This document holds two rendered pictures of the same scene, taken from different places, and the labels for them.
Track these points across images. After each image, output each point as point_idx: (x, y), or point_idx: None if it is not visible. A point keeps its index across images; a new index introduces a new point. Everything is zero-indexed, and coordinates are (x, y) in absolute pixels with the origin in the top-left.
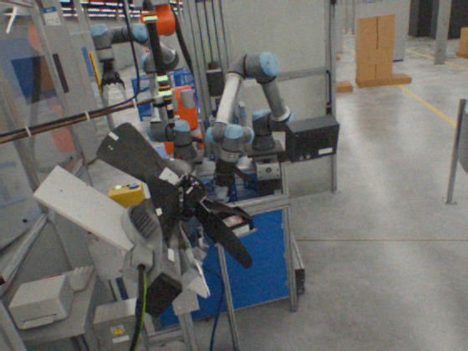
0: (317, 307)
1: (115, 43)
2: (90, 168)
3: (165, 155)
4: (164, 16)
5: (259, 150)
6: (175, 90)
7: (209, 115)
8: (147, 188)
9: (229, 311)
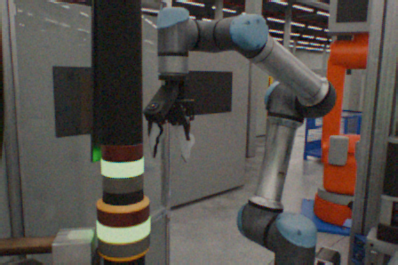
0: None
1: (202, 49)
2: (224, 197)
3: (312, 215)
4: (362, 46)
5: None
6: (351, 139)
7: (370, 227)
8: (268, 253)
9: None
